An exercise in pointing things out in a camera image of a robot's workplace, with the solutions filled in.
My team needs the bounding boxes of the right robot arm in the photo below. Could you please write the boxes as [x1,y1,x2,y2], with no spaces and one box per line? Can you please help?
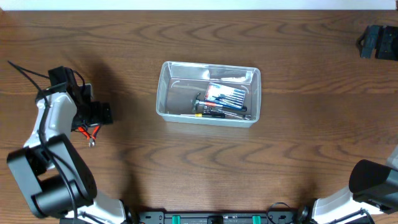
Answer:
[294,25,397,224]

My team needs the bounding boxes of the clear plastic container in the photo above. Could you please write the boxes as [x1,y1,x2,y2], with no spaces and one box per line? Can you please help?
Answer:
[156,61,261,128]

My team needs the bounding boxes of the red handled cutting pliers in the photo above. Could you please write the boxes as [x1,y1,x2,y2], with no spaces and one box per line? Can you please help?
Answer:
[78,126,101,147]

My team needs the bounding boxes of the small claw hammer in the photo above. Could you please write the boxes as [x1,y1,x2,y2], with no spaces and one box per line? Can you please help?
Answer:
[191,92,248,113]

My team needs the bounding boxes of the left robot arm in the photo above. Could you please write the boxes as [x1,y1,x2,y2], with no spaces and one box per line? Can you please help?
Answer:
[7,66,134,223]

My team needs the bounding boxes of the black yellow screwdriver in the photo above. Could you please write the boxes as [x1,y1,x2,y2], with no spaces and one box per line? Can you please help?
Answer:
[180,113,226,119]

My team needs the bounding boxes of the silver wrench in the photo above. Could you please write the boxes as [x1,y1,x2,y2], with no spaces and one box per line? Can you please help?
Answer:
[203,106,251,120]

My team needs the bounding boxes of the blue precision screwdriver set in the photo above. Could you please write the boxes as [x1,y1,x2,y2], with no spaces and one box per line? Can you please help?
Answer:
[205,82,246,110]

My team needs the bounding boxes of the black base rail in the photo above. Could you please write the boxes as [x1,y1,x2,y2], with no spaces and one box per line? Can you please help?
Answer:
[59,210,373,224]

